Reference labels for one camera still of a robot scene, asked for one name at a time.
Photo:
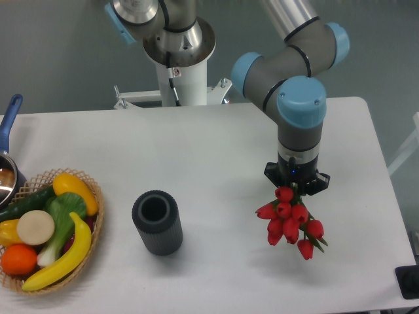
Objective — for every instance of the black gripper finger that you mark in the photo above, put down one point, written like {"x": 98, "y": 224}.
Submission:
{"x": 319, "y": 182}
{"x": 273, "y": 173}

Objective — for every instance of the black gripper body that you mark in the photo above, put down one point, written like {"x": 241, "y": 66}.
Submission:
{"x": 299, "y": 167}

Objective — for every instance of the red tulip bouquet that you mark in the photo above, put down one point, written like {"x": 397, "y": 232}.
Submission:
{"x": 289, "y": 219}

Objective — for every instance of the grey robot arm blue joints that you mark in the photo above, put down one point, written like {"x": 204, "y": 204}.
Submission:
{"x": 283, "y": 86}

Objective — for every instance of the dark grey ribbed vase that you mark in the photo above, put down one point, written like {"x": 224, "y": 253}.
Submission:
{"x": 155, "y": 215}

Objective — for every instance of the black device at table edge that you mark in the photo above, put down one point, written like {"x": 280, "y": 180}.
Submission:
{"x": 407, "y": 278}

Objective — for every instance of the red fruit in basket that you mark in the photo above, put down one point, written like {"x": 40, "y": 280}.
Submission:
{"x": 90, "y": 220}

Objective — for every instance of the yellow banana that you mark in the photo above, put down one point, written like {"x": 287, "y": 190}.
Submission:
{"x": 67, "y": 262}

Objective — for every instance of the yellow squash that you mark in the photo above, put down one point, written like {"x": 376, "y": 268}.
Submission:
{"x": 66, "y": 182}

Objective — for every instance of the green bok choy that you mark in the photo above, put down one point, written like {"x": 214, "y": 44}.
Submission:
{"x": 59, "y": 208}

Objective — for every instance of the green cucumber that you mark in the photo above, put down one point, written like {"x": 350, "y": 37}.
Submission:
{"x": 34, "y": 201}

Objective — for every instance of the beige round mushroom cap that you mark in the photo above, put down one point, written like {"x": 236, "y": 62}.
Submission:
{"x": 35, "y": 227}

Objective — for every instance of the orange fruit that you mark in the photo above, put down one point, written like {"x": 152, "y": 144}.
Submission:
{"x": 19, "y": 259}

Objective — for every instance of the yellow bell pepper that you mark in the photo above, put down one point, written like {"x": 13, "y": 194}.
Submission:
{"x": 8, "y": 233}

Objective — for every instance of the woven wicker basket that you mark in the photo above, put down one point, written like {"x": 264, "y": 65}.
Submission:
{"x": 14, "y": 282}

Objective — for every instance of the white frame at right edge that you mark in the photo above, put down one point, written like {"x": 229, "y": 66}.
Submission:
{"x": 406, "y": 149}

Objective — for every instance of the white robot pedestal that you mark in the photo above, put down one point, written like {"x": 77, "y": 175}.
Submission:
{"x": 180, "y": 60}

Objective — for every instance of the blue handled saucepan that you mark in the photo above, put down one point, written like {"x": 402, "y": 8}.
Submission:
{"x": 12, "y": 178}

